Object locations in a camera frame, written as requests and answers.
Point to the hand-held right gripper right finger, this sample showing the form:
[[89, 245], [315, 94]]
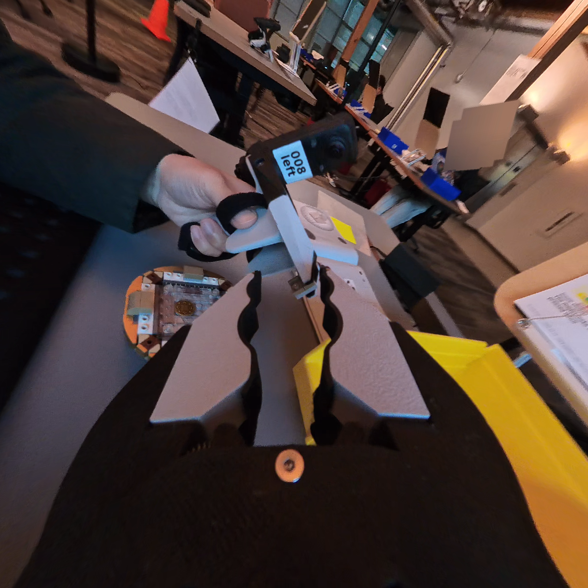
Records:
[[367, 358]]

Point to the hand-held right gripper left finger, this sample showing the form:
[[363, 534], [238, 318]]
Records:
[[211, 358]]

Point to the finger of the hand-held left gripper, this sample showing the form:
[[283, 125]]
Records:
[[294, 234]]

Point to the tan toy brick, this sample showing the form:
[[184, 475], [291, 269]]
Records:
[[304, 288]]

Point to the round toy brick model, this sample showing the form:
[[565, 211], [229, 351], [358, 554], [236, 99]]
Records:
[[179, 303]]

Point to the yellow plastic bin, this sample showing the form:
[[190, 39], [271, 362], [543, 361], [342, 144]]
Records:
[[505, 413]]

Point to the person's left forearm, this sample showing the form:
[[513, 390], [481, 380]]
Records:
[[69, 138]]

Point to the person's left hand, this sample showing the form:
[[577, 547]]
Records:
[[193, 188]]

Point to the open instruction booklet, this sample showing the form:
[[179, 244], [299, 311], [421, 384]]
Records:
[[321, 220]]

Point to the yellow sticky note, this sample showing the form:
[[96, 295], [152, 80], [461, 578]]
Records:
[[343, 229]]

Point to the clear plastic sheet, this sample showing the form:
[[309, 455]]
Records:
[[335, 204]]

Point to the blue plastic bin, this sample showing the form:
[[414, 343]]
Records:
[[438, 183], [393, 140]]

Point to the wooden top work table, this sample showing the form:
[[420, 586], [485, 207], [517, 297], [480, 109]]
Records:
[[404, 170]]

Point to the black power box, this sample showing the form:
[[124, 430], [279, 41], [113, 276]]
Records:
[[409, 271]]

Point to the pale top table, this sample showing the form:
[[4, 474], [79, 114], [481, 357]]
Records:
[[257, 59]]

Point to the black tablet on stand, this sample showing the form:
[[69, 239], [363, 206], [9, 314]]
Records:
[[434, 115]]

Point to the black white handheld device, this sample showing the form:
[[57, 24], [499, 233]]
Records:
[[262, 34]]

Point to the white paper sheet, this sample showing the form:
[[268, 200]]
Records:
[[183, 99]]

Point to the black dotted mat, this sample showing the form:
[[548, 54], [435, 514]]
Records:
[[36, 275]]

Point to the printed paper sheet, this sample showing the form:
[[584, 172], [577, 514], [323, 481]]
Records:
[[560, 317]]

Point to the orange traffic cone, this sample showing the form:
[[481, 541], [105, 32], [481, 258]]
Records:
[[158, 18]]

